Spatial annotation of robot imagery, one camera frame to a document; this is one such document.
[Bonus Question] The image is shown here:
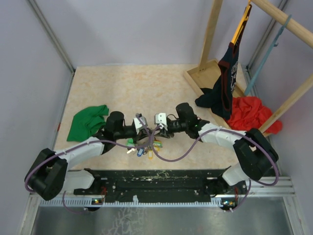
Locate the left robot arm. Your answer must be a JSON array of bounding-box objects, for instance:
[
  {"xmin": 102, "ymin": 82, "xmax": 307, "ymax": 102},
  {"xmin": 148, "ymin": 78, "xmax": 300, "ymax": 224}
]
[{"xmin": 24, "ymin": 111, "xmax": 147, "ymax": 201}]

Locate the red cloth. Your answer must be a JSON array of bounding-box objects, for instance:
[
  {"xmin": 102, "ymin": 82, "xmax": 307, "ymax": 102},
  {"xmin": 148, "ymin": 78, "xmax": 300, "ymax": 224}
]
[{"xmin": 226, "ymin": 96, "xmax": 272, "ymax": 131}]

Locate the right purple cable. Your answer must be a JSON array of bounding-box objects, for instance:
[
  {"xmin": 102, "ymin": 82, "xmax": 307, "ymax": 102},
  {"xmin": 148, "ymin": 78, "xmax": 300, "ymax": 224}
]
[{"xmin": 153, "ymin": 123, "xmax": 280, "ymax": 213}]

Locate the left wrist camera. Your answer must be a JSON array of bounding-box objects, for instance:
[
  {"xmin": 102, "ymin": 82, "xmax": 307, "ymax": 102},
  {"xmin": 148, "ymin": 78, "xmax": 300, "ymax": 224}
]
[{"xmin": 133, "ymin": 114, "xmax": 147, "ymax": 133}]

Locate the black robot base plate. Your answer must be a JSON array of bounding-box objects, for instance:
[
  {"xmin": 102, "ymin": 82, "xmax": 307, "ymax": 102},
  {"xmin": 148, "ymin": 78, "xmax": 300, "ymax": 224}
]
[{"xmin": 74, "ymin": 169, "xmax": 244, "ymax": 195}]

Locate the wooden clothes rack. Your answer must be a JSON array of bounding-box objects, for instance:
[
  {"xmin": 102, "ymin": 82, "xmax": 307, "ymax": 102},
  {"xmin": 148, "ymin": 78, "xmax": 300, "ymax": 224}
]
[{"xmin": 183, "ymin": 0, "xmax": 313, "ymax": 137}]

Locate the dark navy jersey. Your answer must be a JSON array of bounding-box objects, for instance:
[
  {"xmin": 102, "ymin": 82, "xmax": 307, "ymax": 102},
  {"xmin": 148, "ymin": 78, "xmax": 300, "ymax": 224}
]
[{"xmin": 195, "ymin": 42, "xmax": 240, "ymax": 120}]

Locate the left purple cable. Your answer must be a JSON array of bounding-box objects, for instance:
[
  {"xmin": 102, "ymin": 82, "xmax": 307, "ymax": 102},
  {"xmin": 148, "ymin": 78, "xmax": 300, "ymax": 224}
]
[{"xmin": 24, "ymin": 113, "xmax": 154, "ymax": 214}]

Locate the aluminium frame rail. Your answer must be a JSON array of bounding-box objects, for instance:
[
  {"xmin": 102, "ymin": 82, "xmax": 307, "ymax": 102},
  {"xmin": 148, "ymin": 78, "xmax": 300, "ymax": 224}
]
[{"xmin": 38, "ymin": 177, "xmax": 295, "ymax": 211}]

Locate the blue clothes hanger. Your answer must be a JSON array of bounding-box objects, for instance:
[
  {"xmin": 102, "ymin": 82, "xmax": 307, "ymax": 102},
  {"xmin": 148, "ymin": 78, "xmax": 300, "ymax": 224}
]
[{"xmin": 244, "ymin": 14, "xmax": 292, "ymax": 96}]

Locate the purple cable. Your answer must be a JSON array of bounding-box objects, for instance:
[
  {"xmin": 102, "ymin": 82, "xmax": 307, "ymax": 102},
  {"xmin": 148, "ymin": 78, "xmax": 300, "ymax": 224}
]
[
  {"xmin": 24, "ymin": 113, "xmax": 154, "ymax": 214},
  {"xmin": 153, "ymin": 123, "xmax": 280, "ymax": 213}
]

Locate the green cloth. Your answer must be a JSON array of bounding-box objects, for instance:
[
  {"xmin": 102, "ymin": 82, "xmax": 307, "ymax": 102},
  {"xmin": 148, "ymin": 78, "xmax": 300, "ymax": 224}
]
[{"xmin": 67, "ymin": 105, "xmax": 109, "ymax": 142}]

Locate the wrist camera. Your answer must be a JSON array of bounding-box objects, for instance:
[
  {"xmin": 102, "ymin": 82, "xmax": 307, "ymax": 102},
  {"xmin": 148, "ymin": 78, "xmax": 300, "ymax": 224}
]
[
  {"xmin": 133, "ymin": 114, "xmax": 147, "ymax": 133},
  {"xmin": 154, "ymin": 113, "xmax": 168, "ymax": 130}
]

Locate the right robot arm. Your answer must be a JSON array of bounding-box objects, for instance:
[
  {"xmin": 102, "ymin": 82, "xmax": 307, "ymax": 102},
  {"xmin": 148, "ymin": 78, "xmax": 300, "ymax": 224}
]
[{"xmin": 155, "ymin": 103, "xmax": 279, "ymax": 194}]

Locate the large metal keyring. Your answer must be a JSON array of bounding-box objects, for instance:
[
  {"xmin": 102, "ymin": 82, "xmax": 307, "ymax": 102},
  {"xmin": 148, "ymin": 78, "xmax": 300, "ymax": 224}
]
[{"xmin": 143, "ymin": 131, "xmax": 155, "ymax": 148}]

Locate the yellow clothes hanger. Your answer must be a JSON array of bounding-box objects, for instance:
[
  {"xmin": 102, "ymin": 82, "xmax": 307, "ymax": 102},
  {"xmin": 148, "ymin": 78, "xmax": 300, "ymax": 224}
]
[{"xmin": 231, "ymin": 0, "xmax": 252, "ymax": 45}]

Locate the bunch of tagged keys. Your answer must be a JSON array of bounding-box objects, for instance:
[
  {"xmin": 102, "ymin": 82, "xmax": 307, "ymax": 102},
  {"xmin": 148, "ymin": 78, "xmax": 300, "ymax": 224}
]
[{"xmin": 126, "ymin": 139, "xmax": 163, "ymax": 160}]

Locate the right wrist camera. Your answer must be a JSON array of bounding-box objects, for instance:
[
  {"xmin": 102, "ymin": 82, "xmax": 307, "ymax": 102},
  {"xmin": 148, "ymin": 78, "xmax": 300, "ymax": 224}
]
[{"xmin": 154, "ymin": 113, "xmax": 168, "ymax": 130}]

